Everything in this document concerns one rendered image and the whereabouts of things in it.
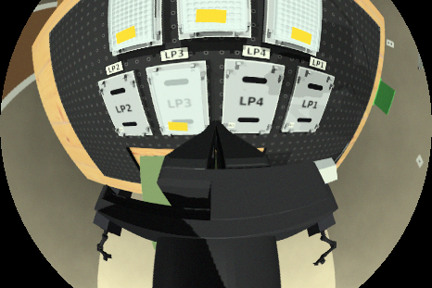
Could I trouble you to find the white operator button panel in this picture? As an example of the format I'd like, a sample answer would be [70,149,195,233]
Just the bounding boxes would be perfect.
[313,143,349,183]

